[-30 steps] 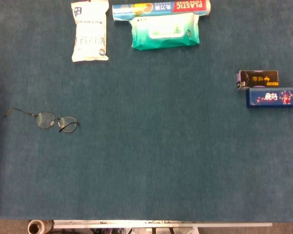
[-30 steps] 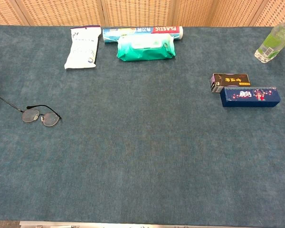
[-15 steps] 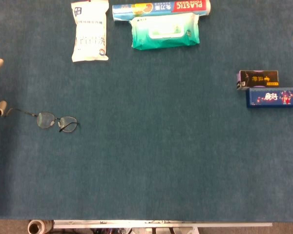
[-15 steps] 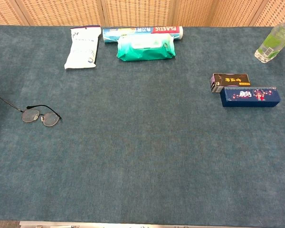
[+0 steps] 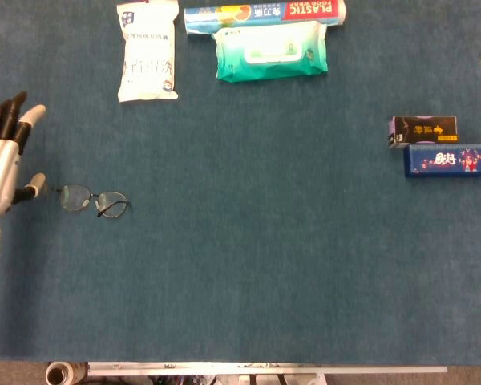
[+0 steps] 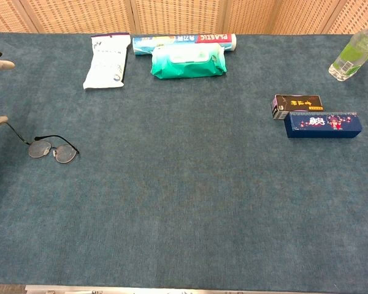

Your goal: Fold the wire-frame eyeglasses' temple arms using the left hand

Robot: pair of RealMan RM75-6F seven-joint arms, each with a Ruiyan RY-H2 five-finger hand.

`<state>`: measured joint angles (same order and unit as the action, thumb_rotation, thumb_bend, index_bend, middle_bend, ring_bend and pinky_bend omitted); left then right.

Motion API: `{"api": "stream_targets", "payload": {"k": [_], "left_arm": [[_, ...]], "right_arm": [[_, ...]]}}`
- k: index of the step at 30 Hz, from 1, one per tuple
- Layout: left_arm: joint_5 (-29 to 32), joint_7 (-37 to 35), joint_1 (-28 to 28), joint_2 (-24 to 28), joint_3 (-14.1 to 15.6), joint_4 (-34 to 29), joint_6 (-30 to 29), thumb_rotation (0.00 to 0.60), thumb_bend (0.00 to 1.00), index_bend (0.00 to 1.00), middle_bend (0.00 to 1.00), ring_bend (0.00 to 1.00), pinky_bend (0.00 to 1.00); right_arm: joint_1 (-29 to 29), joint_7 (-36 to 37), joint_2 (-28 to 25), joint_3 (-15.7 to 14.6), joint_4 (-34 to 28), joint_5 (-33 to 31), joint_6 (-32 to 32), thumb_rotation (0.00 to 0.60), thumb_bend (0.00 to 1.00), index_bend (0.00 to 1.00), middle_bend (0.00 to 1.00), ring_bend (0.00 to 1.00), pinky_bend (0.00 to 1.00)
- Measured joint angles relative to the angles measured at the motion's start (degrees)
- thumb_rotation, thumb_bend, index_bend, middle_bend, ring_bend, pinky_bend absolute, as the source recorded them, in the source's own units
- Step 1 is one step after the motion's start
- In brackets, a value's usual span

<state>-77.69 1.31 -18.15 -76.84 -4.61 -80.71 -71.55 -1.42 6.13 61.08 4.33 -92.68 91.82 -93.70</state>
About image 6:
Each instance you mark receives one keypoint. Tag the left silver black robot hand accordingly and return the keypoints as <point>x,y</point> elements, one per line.
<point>0,64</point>

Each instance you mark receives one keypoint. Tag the thin-framed eyeglasses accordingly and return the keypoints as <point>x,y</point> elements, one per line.
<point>53,150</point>

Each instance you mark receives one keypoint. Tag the white plastic pouch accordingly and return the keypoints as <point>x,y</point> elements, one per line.
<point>105,62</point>

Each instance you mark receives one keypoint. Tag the plastic wrap roll box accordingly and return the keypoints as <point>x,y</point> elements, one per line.
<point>184,39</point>

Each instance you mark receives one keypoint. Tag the green wet wipes pack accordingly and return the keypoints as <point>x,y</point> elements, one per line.
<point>187,65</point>

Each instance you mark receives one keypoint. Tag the woven rattan folding screen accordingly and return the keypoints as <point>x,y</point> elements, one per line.
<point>184,15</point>

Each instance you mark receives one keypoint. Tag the blue felt table cover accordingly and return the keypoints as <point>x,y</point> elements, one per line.
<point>184,171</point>

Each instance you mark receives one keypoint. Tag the black box with gold text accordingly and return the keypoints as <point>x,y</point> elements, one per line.
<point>297,104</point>

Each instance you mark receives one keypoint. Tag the dark blue illustrated box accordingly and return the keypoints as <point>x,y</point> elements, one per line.
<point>323,125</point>

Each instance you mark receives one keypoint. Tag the clear bottle with green label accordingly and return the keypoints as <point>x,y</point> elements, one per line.
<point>352,53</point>

